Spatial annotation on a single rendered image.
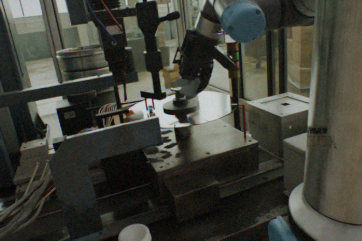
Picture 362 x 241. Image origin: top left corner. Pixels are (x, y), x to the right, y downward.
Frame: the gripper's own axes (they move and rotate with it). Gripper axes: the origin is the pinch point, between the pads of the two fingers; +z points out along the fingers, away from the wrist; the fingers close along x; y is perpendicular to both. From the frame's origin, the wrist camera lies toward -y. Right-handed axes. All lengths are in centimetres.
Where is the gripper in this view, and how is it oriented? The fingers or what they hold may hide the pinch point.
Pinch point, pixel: (190, 95)
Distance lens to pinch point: 85.0
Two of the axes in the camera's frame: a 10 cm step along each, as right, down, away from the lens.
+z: -2.9, 7.4, 6.1
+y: -8.8, 0.4, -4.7
